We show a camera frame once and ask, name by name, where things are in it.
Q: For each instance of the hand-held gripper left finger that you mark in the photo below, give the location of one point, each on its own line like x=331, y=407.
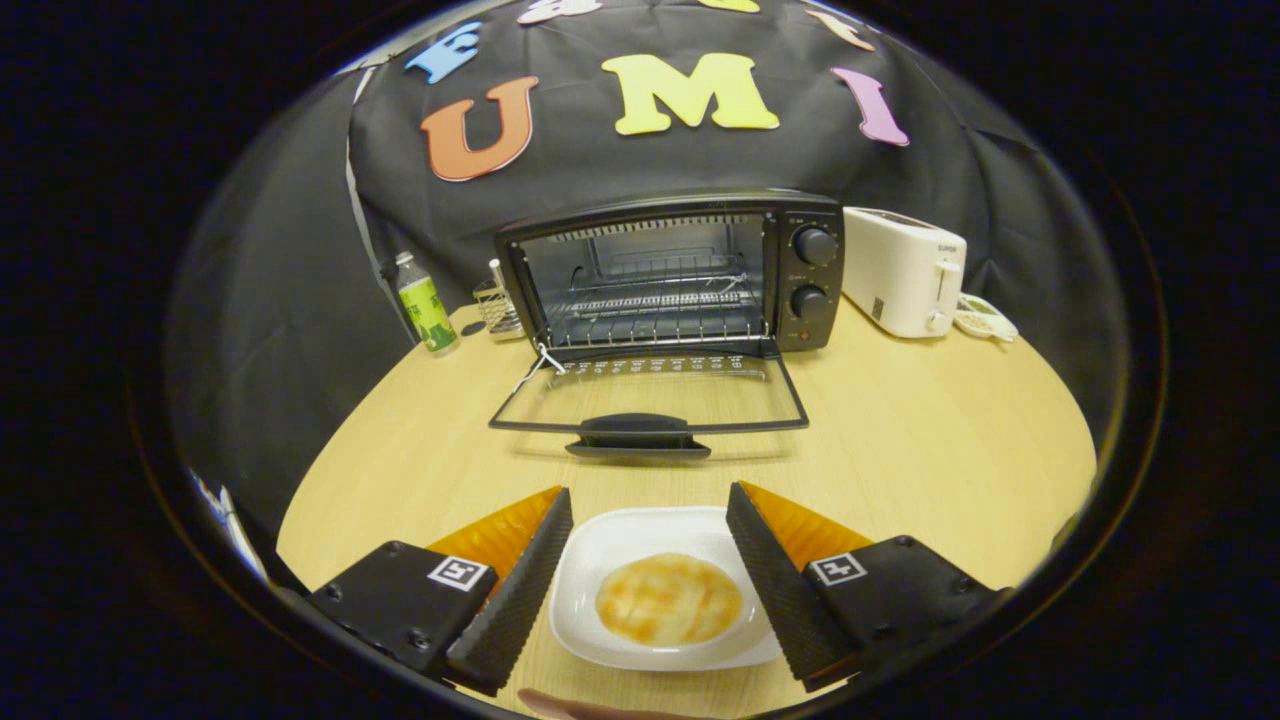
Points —
x=515, y=590

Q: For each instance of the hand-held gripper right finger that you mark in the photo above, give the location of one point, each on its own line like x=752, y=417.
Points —
x=775, y=590

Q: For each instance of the round golden bread bun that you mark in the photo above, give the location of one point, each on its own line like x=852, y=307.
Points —
x=668, y=598

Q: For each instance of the black toaster oven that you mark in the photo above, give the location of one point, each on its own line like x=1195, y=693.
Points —
x=810, y=272

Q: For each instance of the white pop-up toaster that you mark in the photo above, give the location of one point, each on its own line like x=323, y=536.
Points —
x=900, y=270

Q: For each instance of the white square plate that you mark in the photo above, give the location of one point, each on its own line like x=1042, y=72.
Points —
x=620, y=530

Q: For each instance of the green label drink bottle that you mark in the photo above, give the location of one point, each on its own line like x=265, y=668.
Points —
x=428, y=312

